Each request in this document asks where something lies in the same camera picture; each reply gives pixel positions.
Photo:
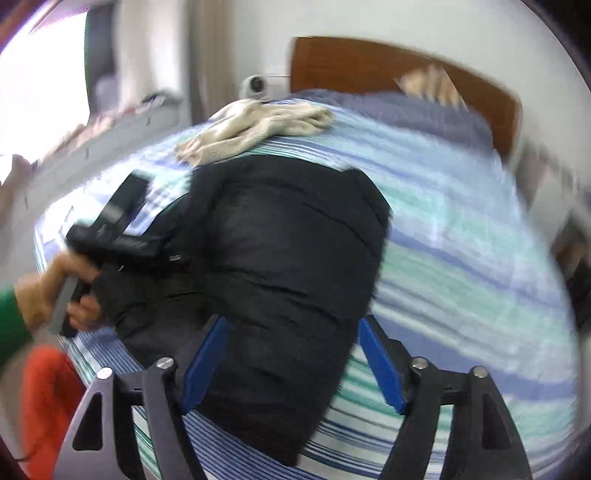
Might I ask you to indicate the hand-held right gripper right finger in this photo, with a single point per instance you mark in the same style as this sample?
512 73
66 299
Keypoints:
383 364

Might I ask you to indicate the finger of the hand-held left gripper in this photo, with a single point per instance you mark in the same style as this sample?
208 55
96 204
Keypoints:
141 246
127 203

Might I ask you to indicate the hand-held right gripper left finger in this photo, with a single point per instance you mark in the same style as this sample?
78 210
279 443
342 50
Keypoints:
203 364

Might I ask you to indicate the black puffer jacket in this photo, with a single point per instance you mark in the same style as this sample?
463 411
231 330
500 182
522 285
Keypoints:
286 258

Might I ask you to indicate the person's left forearm green sleeve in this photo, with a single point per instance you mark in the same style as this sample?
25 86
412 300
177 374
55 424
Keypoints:
11 323

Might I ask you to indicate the person's left hand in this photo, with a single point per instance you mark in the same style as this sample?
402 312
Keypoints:
44 290

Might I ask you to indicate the grey window ledge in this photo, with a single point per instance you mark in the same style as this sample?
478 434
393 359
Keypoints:
92 143

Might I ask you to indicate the blue green striped bedsheet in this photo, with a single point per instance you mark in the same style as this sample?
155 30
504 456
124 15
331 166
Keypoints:
461 277

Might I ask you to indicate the beige knitted cloth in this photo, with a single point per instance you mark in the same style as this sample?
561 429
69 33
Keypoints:
249 127

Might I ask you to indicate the orange cloth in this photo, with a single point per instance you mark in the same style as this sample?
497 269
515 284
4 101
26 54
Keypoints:
51 406

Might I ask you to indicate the blue grey checked quilt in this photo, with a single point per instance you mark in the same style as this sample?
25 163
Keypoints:
383 117

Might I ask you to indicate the brown wooden headboard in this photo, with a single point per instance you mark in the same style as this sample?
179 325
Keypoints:
351 64

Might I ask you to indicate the beige striped pillow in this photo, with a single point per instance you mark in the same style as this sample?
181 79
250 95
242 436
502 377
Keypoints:
431 87

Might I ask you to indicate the white security camera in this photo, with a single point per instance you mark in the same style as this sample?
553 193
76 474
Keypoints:
255 85

